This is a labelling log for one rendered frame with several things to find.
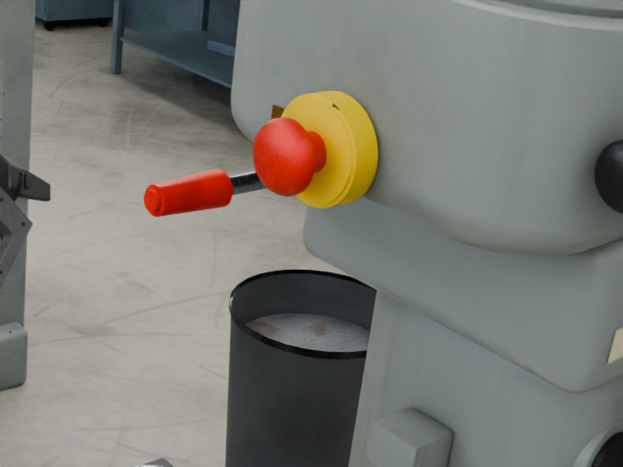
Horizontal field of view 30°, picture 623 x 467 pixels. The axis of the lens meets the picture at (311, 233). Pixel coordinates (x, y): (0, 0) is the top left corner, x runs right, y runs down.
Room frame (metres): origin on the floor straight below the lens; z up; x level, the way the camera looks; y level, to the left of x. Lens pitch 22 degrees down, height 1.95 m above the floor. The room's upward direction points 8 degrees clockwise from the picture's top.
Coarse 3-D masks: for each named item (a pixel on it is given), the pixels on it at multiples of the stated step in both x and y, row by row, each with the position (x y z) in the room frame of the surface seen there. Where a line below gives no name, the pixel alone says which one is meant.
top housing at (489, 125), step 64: (256, 0) 0.64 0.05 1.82; (320, 0) 0.61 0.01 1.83; (384, 0) 0.58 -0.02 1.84; (448, 0) 0.55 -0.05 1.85; (512, 0) 0.53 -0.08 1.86; (576, 0) 0.52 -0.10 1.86; (256, 64) 0.64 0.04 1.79; (320, 64) 0.60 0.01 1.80; (384, 64) 0.57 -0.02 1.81; (448, 64) 0.55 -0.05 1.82; (512, 64) 0.53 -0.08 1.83; (576, 64) 0.53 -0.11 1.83; (256, 128) 0.64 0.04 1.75; (384, 128) 0.57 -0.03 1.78; (448, 128) 0.54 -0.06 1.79; (512, 128) 0.53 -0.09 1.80; (576, 128) 0.53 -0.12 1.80; (384, 192) 0.57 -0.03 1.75; (448, 192) 0.54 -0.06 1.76; (512, 192) 0.52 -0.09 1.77; (576, 192) 0.53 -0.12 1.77
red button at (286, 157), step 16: (272, 128) 0.56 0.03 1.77; (288, 128) 0.55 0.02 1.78; (256, 144) 0.56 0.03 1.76; (272, 144) 0.55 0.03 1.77; (288, 144) 0.55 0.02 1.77; (304, 144) 0.55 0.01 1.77; (320, 144) 0.57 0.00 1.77; (256, 160) 0.56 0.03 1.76; (272, 160) 0.55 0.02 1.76; (288, 160) 0.54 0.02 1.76; (304, 160) 0.54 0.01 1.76; (320, 160) 0.56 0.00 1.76; (272, 176) 0.55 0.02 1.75; (288, 176) 0.54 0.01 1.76; (304, 176) 0.54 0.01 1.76; (288, 192) 0.55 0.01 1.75
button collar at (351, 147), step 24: (312, 96) 0.58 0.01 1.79; (336, 96) 0.58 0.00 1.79; (312, 120) 0.58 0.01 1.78; (336, 120) 0.56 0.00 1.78; (360, 120) 0.57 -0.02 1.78; (336, 144) 0.56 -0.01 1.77; (360, 144) 0.56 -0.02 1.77; (336, 168) 0.56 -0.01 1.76; (360, 168) 0.56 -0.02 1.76; (312, 192) 0.57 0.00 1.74; (336, 192) 0.56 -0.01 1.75; (360, 192) 0.57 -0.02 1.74
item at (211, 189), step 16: (192, 176) 0.65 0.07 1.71; (208, 176) 0.65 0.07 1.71; (224, 176) 0.66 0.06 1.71; (240, 176) 0.67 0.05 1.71; (256, 176) 0.68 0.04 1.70; (160, 192) 0.62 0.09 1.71; (176, 192) 0.63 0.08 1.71; (192, 192) 0.64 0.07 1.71; (208, 192) 0.64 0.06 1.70; (224, 192) 0.65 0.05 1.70; (240, 192) 0.67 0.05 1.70; (160, 208) 0.62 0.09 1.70; (176, 208) 0.63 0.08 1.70; (192, 208) 0.64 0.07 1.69; (208, 208) 0.65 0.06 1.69
